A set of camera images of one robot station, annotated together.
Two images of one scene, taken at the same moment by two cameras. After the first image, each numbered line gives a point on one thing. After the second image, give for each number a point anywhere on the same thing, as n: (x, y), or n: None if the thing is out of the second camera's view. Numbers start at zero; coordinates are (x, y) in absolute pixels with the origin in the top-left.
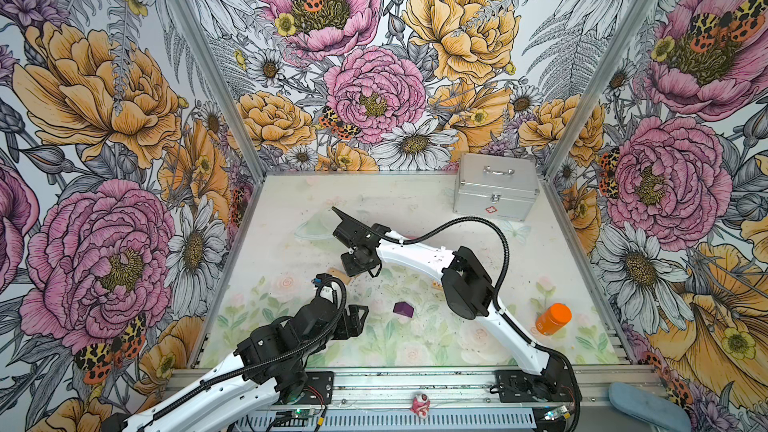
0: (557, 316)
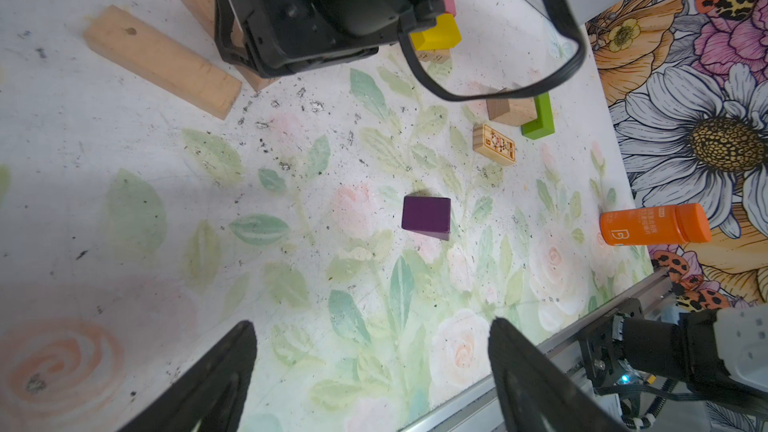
0: (688, 223)
